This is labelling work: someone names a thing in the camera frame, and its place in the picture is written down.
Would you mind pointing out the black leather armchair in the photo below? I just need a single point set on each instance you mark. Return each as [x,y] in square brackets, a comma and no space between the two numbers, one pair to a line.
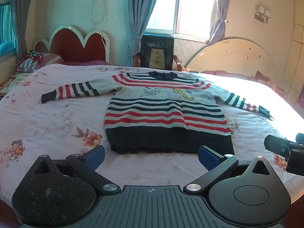
[156,41]

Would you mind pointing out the small beige drawer chest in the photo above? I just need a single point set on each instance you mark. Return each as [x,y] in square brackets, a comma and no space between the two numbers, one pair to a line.
[156,58]

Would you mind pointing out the dark patterned bundle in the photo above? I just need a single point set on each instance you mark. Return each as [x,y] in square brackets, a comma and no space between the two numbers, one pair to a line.
[34,54]

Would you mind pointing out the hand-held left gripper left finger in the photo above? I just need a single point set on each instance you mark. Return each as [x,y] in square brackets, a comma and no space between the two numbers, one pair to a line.
[95,157]

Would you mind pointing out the pink striped pillow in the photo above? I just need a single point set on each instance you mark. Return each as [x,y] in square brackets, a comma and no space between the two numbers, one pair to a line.
[51,58]

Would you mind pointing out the blue striped cloth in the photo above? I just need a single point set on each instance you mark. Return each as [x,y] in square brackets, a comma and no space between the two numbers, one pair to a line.
[27,65]

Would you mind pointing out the floral bed sheet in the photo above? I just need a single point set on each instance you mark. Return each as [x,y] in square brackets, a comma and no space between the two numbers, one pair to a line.
[59,123]

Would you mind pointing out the beige round headboard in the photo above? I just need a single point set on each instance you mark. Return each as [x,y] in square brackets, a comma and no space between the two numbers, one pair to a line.
[237,59]

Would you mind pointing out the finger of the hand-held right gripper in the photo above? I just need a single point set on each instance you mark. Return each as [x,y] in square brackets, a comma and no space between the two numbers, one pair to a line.
[300,139]
[276,144]

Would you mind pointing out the bright sliding window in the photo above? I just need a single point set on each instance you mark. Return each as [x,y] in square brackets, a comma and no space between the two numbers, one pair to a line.
[190,7]

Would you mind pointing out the side window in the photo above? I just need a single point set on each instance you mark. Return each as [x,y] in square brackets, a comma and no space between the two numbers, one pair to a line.
[6,19]

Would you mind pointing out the striped knit sweater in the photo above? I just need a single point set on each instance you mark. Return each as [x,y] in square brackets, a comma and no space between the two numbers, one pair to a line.
[166,116]

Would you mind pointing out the double wall lamp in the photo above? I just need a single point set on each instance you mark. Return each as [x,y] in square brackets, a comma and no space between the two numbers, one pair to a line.
[262,14]

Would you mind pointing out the yellow printed blanket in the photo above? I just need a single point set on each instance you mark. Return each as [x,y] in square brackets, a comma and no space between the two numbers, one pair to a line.
[13,80]

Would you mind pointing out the grey-blue curtain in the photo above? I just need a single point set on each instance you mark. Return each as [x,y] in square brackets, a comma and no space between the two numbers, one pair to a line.
[140,16]
[222,7]
[23,16]

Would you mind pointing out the red heart-shaped headboard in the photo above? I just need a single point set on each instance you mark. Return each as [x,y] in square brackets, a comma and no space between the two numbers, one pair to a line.
[71,45]

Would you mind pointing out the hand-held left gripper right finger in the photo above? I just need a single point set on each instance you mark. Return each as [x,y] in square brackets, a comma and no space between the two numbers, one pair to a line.
[207,157]

